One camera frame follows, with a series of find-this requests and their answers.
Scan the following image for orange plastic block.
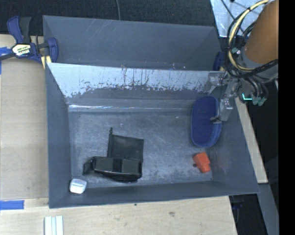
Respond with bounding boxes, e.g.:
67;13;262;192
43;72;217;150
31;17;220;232
192;151;211;174

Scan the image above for small white case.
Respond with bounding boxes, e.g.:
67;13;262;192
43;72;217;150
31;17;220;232
69;178;88;195

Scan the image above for black sunglasses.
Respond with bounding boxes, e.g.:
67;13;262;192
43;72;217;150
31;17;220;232
83;156;143;182

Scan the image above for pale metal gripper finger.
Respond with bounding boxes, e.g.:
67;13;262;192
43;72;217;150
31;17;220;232
219;98;234;122
205;71;224;94

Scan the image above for grey metal bin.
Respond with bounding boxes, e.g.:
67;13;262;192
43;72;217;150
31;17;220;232
42;15;261;209

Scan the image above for pale wood flat board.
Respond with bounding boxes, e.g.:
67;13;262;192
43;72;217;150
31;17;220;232
0;59;50;201

